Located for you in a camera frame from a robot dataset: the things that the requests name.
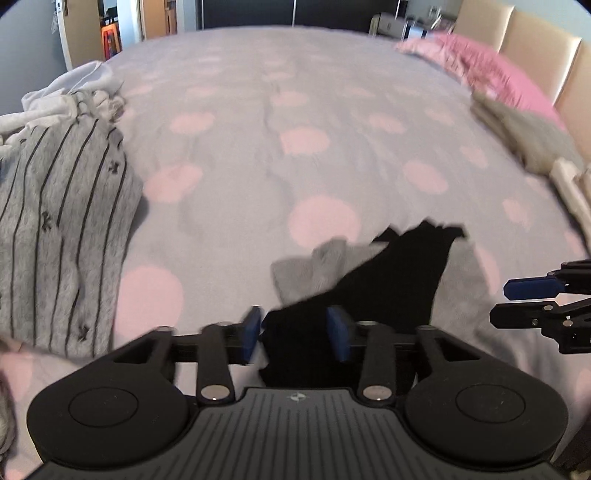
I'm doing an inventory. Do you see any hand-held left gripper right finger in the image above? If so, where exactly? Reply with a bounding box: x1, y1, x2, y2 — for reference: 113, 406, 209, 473
326, 305, 485, 407

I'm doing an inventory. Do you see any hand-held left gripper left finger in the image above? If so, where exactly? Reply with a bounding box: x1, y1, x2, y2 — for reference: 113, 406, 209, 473
113, 305, 263, 407

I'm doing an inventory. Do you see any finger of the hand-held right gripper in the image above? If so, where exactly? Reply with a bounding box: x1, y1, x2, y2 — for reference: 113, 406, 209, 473
503, 260, 591, 301
489, 298, 591, 354

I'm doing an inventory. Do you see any black and grey t-shirt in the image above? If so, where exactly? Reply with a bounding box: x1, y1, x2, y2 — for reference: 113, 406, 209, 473
257, 220, 478, 389

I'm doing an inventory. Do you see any beige garment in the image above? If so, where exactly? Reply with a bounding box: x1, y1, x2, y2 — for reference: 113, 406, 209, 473
549, 158, 591, 232

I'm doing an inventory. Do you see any khaki garment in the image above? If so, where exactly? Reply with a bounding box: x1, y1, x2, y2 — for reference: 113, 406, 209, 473
471, 91, 585, 175

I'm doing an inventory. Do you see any grey black-striped garment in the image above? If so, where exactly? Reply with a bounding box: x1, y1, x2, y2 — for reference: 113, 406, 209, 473
0, 121, 145, 360

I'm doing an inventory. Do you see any bed with pink dotted sheet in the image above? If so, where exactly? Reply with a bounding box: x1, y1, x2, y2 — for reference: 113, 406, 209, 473
0, 24, 591, 472

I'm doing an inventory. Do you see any cream padded headboard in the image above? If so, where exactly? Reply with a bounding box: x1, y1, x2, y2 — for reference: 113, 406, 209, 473
450, 0, 591, 134

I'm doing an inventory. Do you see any light pink patterned pillow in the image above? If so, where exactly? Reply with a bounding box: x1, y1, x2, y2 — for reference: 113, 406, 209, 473
394, 37, 462, 84

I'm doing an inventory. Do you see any grey thin-striped garment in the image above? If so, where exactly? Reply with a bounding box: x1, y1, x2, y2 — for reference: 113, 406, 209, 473
69, 90, 125, 137

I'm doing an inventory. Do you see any white nightstand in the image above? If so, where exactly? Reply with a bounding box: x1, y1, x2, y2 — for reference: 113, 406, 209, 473
369, 13, 426, 40

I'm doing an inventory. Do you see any white garment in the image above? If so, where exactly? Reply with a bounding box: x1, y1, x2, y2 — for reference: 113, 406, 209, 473
21, 60, 126, 136

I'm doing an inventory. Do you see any dark wardrobe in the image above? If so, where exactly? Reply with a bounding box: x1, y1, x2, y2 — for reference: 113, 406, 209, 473
198, 0, 398, 31

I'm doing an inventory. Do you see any orange object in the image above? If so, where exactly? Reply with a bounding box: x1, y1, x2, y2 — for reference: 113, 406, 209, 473
100, 23, 123, 61

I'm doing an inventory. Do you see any wooden door panel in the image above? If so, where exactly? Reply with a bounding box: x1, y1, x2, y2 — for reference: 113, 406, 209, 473
141, 0, 178, 40

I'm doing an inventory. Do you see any wooden door leaf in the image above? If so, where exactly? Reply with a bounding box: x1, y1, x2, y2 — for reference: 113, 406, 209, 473
59, 0, 105, 70

